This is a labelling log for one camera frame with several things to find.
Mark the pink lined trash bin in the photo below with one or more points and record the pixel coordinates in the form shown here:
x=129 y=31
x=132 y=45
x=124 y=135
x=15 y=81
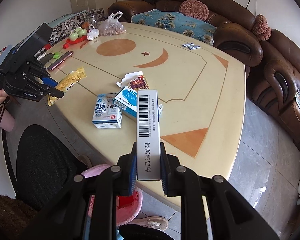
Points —
x=127 y=208

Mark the person's black trouser leg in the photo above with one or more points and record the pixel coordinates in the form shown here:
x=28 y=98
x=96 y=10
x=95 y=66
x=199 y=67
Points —
x=44 y=166

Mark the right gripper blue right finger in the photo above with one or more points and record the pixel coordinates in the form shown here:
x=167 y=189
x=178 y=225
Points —
x=164 y=169

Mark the green bottle cap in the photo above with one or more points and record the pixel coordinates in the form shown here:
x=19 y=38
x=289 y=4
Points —
x=56 y=55

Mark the yellow snack bar wrapper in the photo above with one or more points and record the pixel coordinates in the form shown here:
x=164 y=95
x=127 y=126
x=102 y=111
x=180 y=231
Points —
x=71 y=79

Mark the pink round pillow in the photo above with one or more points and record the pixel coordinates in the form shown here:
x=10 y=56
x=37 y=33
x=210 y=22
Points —
x=261 y=29
x=194 y=9

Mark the floral patterned cloth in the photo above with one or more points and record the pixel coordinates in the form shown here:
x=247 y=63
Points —
x=66 y=24

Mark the pink smartphone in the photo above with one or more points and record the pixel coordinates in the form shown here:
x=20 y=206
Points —
x=60 y=60

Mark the open maroon snack box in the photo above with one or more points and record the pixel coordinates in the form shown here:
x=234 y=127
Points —
x=134 y=80

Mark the white blue milk carton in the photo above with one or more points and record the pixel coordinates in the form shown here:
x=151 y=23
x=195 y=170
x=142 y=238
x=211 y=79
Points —
x=106 y=114

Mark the green white toy on red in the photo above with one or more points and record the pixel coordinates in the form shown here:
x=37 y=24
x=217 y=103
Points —
x=77 y=36

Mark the blue cartoon medicine box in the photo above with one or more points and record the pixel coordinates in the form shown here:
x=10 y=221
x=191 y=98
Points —
x=133 y=102

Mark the blue floral cushion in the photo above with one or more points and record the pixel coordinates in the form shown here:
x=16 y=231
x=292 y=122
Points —
x=177 y=22

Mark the small white knotted bag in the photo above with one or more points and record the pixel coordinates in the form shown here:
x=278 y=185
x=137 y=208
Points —
x=92 y=33

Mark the silver candy wrapper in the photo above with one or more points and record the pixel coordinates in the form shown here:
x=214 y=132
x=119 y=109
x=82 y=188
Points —
x=194 y=47
x=188 y=44

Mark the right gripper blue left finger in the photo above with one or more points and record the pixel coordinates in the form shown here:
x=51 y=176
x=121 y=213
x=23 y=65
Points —
x=132 y=169

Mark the brown leather sofa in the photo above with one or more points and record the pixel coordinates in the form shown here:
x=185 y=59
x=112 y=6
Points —
x=272 y=66

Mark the glass jar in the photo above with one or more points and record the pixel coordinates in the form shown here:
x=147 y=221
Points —
x=94 y=19

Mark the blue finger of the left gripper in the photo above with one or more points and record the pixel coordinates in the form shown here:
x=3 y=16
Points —
x=48 y=90
x=49 y=81

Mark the beige sneaker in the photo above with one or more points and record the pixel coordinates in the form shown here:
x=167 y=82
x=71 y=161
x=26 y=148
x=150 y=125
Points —
x=154 y=222

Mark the white barcode medicine box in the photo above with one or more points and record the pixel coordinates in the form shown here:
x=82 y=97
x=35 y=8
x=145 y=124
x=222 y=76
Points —
x=148 y=136

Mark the plastic bag of peanuts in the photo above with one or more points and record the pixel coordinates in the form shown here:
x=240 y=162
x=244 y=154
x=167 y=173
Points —
x=112 y=26

